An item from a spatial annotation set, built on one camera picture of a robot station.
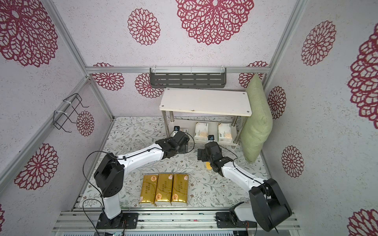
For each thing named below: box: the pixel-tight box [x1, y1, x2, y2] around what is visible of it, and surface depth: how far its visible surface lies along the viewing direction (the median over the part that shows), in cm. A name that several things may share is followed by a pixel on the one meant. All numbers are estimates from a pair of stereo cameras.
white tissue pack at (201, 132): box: [193, 121, 209, 143], surface depth 99 cm
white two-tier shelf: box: [158, 88, 252, 145], surface depth 85 cm
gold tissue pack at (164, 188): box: [154, 173, 174, 203], surface depth 79 cm
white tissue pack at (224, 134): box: [217, 122, 233, 143], surface depth 97 cm
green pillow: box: [240, 73, 274, 163], surface depth 81 cm
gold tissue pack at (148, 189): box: [139, 174, 158, 204], surface depth 80 cm
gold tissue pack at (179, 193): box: [170, 173, 189, 207], surface depth 79 cm
